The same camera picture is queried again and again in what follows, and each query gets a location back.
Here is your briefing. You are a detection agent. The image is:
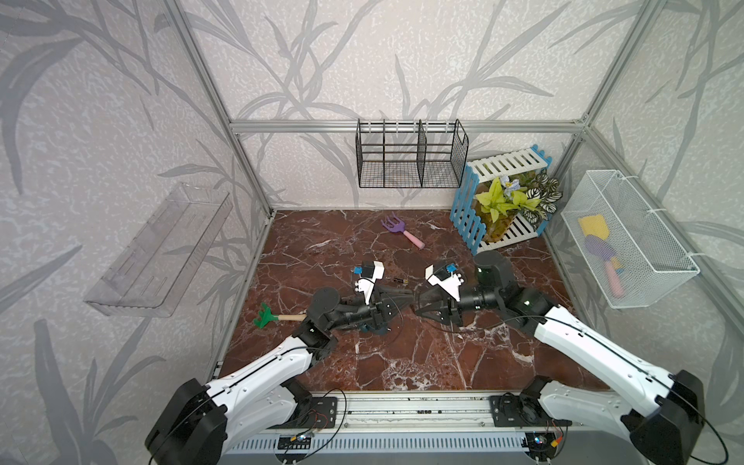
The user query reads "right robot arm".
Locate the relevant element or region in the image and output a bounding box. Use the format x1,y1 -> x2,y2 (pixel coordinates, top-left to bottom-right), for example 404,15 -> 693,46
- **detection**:
415,250 -> 705,464

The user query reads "green rake wooden handle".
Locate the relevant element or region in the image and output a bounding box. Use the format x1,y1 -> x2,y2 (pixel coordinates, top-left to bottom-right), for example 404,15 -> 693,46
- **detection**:
253,302 -> 306,329

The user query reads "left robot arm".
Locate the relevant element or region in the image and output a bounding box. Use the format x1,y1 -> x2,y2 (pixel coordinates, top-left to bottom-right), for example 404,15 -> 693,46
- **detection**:
145,286 -> 415,464

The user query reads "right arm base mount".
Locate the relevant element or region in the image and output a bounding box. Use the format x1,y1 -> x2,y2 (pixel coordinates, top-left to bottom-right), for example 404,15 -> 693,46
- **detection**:
488,376 -> 573,427

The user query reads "white mesh basket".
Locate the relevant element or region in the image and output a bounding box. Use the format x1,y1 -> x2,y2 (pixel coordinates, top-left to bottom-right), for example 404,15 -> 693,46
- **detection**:
561,170 -> 701,309

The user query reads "black wire basket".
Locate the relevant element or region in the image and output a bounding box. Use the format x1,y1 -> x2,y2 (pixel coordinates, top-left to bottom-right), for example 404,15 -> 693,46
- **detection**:
355,120 -> 470,189

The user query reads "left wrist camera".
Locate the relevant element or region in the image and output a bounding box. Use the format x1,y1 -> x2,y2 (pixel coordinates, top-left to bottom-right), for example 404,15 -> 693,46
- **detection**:
353,261 -> 385,304

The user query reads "yellow sponge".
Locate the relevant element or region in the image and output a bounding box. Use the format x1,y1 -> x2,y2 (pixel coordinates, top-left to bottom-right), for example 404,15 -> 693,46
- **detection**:
579,214 -> 610,240

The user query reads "clear plastic wall shelf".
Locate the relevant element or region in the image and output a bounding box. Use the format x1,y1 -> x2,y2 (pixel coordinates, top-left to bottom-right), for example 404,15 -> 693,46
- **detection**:
83,182 -> 234,318

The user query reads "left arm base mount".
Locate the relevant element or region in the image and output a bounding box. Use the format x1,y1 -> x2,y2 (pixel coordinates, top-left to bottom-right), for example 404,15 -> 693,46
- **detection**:
272,380 -> 339,429

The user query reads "aluminium front rail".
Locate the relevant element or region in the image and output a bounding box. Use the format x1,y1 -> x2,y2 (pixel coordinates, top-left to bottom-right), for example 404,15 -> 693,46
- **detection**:
173,390 -> 658,434

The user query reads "blue white slatted crate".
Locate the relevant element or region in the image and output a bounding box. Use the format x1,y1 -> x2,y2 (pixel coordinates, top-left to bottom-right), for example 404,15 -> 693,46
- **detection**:
449,145 -> 563,254

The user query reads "purple trowel pink handle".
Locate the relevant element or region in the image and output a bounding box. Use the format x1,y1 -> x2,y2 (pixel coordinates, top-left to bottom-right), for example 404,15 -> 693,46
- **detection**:
584,234 -> 625,298

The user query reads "green potted plant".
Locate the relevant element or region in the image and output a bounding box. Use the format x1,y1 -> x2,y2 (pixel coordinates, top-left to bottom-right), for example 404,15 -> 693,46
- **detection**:
473,170 -> 563,243

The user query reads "purple rake pink handle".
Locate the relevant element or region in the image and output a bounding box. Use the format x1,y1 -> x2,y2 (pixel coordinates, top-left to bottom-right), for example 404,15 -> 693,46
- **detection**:
381,213 -> 425,250

